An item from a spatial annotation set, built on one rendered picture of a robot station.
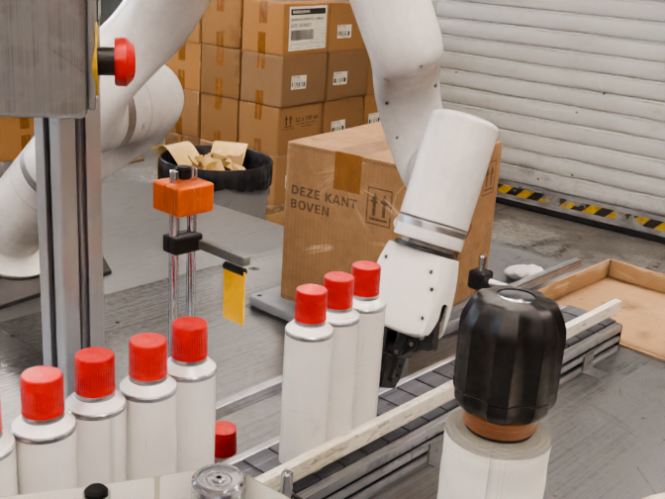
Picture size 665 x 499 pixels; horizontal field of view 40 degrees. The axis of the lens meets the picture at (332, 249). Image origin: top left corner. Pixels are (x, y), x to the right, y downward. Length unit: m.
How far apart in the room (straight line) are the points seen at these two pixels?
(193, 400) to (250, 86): 3.87
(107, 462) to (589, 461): 0.64
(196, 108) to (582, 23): 2.14
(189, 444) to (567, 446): 0.55
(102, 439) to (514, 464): 0.34
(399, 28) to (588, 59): 4.28
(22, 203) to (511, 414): 0.98
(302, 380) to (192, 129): 4.09
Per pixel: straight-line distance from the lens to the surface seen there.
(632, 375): 1.48
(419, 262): 1.07
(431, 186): 1.06
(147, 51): 1.27
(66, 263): 0.91
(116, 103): 1.29
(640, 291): 1.84
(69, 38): 0.72
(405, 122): 1.16
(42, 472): 0.79
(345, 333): 0.99
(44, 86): 0.72
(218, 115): 4.86
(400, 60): 1.06
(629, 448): 1.27
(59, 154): 0.88
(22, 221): 1.54
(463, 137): 1.06
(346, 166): 1.42
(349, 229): 1.44
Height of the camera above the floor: 1.42
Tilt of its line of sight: 18 degrees down
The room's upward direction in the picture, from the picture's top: 4 degrees clockwise
